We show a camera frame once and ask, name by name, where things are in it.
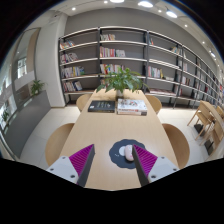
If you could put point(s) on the white illustrated cover book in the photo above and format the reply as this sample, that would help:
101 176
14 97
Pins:
131 105

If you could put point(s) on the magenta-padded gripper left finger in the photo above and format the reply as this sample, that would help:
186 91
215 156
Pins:
65 168

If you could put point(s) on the green plant in white pot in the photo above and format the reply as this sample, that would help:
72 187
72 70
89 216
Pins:
121 80

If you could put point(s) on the white book with red lettering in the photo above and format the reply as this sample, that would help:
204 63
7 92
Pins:
131 113

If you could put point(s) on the group of slatted wooden chairs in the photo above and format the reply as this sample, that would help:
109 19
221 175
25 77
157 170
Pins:
208 115

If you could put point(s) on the ceiling lights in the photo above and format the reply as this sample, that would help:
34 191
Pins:
145 4

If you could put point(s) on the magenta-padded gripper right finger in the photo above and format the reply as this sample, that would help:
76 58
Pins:
160 166

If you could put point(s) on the green potted floor plant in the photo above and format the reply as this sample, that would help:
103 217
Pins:
36 87
5 115

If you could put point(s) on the grey shelf unit with books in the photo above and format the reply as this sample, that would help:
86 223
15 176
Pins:
123 42

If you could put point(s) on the pink computer mouse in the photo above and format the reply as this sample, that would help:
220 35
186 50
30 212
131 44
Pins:
128 153

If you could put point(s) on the dark cartoon-eyed mouse pad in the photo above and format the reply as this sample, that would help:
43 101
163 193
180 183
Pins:
115 157

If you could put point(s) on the black book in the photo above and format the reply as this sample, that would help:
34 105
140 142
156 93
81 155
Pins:
101 106

